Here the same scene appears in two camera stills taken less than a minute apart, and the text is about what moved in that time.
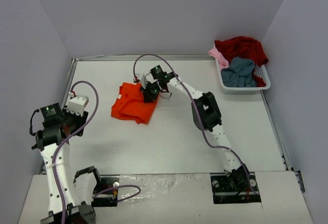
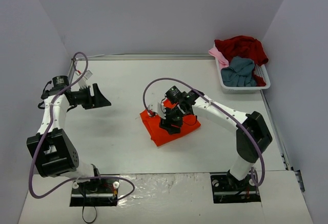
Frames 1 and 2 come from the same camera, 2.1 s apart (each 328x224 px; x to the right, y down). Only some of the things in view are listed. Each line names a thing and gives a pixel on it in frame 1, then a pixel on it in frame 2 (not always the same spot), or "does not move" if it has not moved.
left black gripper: (77, 122) -> (89, 96)
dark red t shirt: (245, 47) does not move
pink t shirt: (222, 61) does not move
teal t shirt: (240, 73) does not move
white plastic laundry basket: (260, 72) does not move
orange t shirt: (130, 104) -> (159, 135)
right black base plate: (224, 192) does not move
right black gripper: (148, 95) -> (171, 122)
